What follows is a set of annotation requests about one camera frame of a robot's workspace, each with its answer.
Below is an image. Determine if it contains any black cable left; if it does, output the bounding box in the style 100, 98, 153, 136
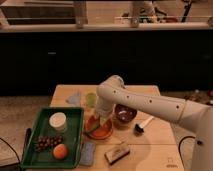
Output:
0, 137, 22, 169

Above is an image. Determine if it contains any orange red bowl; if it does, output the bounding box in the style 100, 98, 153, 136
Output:
84, 116, 113, 140

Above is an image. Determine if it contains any green plastic tray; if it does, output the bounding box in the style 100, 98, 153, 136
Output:
21, 107, 84, 169

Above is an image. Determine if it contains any green cup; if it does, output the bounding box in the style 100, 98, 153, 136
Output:
86, 92, 97, 108

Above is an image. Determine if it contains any wooden table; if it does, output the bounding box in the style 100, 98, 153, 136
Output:
27, 84, 185, 171

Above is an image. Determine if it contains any black cable right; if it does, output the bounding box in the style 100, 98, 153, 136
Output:
177, 135, 197, 163

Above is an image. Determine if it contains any black marker pen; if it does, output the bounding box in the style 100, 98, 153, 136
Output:
23, 128, 32, 155

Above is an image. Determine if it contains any white round container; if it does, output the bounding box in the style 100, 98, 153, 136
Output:
49, 112, 67, 132

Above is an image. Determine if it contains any blue sponge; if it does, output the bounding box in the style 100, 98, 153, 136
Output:
79, 141, 96, 166

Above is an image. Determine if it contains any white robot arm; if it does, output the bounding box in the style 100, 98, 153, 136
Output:
96, 75, 213, 171

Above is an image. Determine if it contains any orange fruit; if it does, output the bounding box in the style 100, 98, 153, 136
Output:
53, 144, 68, 160

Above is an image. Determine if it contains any green pepper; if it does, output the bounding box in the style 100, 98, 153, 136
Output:
84, 123, 100, 135

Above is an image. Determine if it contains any black cable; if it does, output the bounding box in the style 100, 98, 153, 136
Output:
0, 137, 22, 169
177, 135, 197, 163

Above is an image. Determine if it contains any dark brown bowl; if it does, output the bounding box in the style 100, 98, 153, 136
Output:
114, 104, 137, 124

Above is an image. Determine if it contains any bunch of dark grapes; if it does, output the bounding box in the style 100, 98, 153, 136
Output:
34, 136, 64, 151

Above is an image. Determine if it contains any wooden block eraser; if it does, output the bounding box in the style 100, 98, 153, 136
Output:
104, 143, 130, 165

